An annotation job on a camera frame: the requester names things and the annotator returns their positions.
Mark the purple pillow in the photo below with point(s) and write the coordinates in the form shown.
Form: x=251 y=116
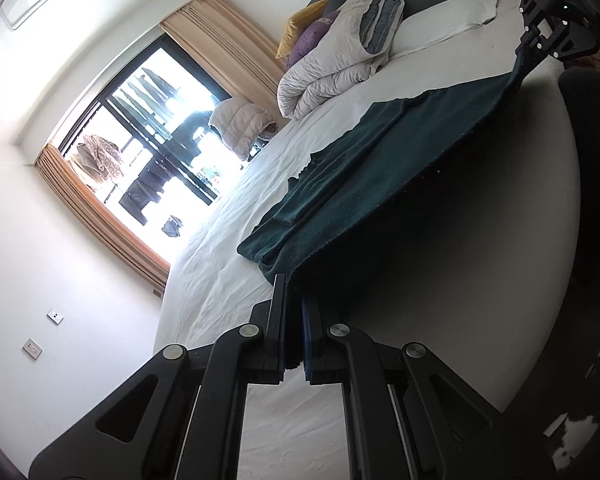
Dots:
x=312 y=35

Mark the glass balcony door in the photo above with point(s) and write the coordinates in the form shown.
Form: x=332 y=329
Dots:
x=150 y=150

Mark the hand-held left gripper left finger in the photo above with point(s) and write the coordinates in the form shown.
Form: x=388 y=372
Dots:
x=278 y=320

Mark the beige puffer jacket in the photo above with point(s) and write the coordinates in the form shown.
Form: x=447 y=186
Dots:
x=240 y=125

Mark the white wall socket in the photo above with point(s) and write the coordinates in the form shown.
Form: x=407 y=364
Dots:
x=32 y=350
x=55 y=317

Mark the white flat pillow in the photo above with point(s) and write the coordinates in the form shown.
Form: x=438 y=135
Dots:
x=440 y=20

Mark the folded beige duvet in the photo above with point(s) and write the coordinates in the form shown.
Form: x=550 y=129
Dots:
x=325 y=70

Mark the dark green towel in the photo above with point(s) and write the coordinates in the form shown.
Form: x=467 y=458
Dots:
x=360 y=175

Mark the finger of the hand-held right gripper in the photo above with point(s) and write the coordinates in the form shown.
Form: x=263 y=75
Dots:
x=528 y=35
x=565 y=42

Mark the floral hanging garment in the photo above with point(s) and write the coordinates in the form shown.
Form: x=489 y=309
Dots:
x=100 y=155

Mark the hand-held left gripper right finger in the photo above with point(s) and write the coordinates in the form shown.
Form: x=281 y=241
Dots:
x=308 y=340

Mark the grey bed with white sheet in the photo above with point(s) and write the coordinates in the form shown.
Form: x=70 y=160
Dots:
x=230 y=260

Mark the row of hanging dark clothes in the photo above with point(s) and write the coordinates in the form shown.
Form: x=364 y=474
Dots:
x=150 y=92

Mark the small dark hanging garment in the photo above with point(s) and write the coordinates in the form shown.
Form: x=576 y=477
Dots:
x=172 y=227

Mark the yellow pillow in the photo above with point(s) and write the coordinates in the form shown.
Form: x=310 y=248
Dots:
x=300 y=25

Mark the tan curtain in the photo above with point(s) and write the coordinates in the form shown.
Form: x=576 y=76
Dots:
x=100 y=215
x=230 y=45

